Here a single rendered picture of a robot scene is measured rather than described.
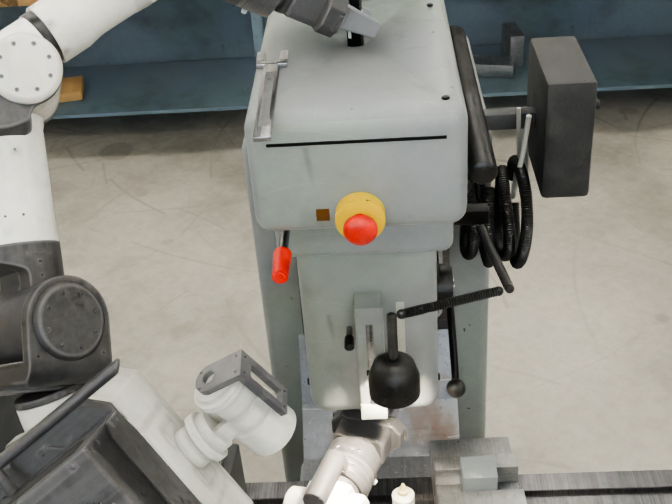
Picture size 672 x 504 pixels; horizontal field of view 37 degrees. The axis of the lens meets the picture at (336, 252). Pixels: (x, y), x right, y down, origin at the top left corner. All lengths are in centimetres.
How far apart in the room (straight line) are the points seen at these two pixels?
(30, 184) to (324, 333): 54
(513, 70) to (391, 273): 396
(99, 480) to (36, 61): 45
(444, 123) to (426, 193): 9
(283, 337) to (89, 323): 103
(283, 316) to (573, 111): 75
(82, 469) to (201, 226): 370
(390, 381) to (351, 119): 39
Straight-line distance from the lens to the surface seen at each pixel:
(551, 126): 164
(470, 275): 198
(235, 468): 178
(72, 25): 118
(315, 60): 128
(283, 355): 209
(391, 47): 131
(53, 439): 109
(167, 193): 494
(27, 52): 113
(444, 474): 183
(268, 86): 120
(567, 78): 163
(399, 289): 142
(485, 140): 125
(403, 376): 135
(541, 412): 353
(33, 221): 112
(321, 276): 141
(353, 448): 156
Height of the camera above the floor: 238
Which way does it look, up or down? 33 degrees down
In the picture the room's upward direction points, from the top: 4 degrees counter-clockwise
